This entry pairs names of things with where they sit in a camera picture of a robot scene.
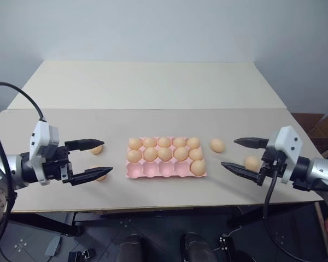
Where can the tan egg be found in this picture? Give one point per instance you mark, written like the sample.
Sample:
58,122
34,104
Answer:
164,141
251,162
164,153
133,156
196,154
149,142
97,151
217,145
150,154
134,143
193,142
198,167
101,178
181,154
179,141

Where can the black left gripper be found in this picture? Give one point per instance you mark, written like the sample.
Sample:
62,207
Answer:
56,163

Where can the grey flat plastic piece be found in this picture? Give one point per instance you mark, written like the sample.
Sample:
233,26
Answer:
53,245

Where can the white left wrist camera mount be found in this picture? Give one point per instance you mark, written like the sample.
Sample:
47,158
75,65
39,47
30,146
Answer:
41,136

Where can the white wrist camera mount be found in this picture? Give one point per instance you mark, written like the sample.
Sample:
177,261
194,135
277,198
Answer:
288,142
41,136

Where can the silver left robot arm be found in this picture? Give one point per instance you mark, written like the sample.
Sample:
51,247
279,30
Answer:
13,167

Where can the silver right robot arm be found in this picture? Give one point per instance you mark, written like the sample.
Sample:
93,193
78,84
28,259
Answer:
319,169

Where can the black table frame bar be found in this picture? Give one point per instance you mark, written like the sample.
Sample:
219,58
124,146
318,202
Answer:
49,223

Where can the wooden stick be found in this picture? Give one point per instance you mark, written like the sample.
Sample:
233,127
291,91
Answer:
323,229

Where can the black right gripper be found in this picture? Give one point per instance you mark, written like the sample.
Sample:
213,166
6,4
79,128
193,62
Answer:
273,163

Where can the pink plastic egg tray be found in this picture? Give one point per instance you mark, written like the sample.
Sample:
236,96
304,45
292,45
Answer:
150,171

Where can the black box on floor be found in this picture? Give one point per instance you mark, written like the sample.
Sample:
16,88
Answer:
80,256

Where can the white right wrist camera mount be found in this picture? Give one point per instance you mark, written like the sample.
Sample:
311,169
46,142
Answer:
288,142

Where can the brown cardboard box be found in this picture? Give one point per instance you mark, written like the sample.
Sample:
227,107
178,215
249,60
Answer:
317,125

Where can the dark rounded shape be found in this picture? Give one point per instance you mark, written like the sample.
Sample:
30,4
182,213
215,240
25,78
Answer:
131,248
198,248

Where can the black connector box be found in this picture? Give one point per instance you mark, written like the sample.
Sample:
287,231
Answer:
225,243

